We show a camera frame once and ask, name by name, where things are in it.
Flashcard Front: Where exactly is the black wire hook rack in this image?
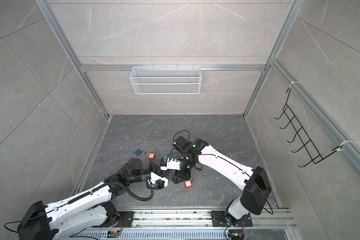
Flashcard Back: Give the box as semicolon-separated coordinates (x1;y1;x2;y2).
274;88;352;168

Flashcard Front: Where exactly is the red padlock long shackle left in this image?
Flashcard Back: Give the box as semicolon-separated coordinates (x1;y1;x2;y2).
147;147;161;161

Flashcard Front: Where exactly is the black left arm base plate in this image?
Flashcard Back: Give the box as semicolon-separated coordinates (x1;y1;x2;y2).
114;211;135;228

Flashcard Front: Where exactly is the aluminium front rail frame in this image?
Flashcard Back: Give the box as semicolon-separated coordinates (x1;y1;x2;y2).
63;207;301;240

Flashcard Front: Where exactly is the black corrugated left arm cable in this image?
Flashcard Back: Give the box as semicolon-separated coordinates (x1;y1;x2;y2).
106;181;155;202

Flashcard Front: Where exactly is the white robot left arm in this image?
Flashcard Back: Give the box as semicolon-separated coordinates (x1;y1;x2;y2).
17;158;169;240

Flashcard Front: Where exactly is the red padlock front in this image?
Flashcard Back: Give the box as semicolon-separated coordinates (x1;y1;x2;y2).
185;180;193;189

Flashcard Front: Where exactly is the blue padlock with steel shackle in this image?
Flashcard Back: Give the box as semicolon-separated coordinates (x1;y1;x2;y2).
135;149;148;156

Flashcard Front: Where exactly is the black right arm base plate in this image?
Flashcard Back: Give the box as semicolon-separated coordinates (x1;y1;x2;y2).
211;211;253;227

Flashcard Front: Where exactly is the white wire mesh basket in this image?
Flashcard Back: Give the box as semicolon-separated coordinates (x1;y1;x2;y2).
130;67;202;95

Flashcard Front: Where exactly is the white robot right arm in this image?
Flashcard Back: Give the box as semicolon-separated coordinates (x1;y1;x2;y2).
161;136;272;226

